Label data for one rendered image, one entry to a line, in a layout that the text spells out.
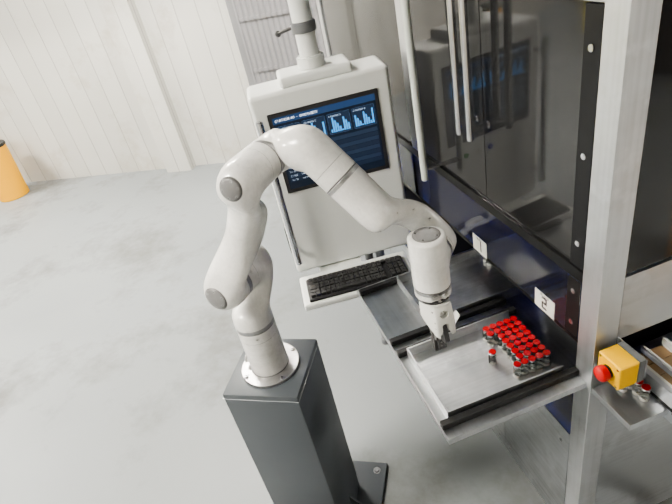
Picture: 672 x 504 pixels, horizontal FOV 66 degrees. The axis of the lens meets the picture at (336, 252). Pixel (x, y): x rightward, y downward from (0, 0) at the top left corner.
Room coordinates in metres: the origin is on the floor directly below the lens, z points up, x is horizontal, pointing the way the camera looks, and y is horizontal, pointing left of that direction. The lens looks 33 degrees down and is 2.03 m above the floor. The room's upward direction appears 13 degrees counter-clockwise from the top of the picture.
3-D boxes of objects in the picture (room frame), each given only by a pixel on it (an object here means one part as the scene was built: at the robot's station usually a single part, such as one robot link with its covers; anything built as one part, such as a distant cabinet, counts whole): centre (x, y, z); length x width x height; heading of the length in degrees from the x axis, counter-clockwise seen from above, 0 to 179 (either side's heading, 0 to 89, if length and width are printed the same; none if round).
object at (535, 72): (1.14, -0.53, 1.50); 0.43 x 0.01 x 0.59; 10
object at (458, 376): (1.02, -0.33, 0.90); 0.34 x 0.26 x 0.04; 100
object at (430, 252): (0.93, -0.20, 1.35); 0.09 x 0.08 x 0.13; 147
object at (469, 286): (1.38, -0.38, 0.90); 0.34 x 0.26 x 0.04; 100
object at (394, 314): (1.20, -0.34, 0.87); 0.70 x 0.48 x 0.02; 10
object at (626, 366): (0.82, -0.60, 0.99); 0.08 x 0.07 x 0.07; 100
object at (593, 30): (0.95, -0.55, 1.40); 0.05 x 0.01 x 0.80; 10
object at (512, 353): (1.03, -0.41, 0.90); 0.18 x 0.02 x 0.05; 10
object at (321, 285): (1.66, -0.06, 0.82); 0.40 x 0.14 x 0.02; 93
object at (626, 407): (0.81, -0.64, 0.87); 0.14 x 0.13 x 0.02; 100
